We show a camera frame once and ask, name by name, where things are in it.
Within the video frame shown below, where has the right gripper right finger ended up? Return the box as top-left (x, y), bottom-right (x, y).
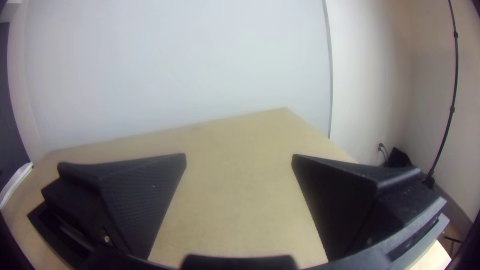
top-left (291, 154), bottom-right (447, 262)

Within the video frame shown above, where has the black bag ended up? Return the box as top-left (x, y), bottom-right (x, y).
top-left (387, 147), bottom-right (413, 169)

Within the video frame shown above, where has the black cable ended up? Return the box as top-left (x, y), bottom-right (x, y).
top-left (377, 142), bottom-right (389, 166)

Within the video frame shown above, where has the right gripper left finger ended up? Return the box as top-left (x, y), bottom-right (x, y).
top-left (28, 152), bottom-right (187, 260)

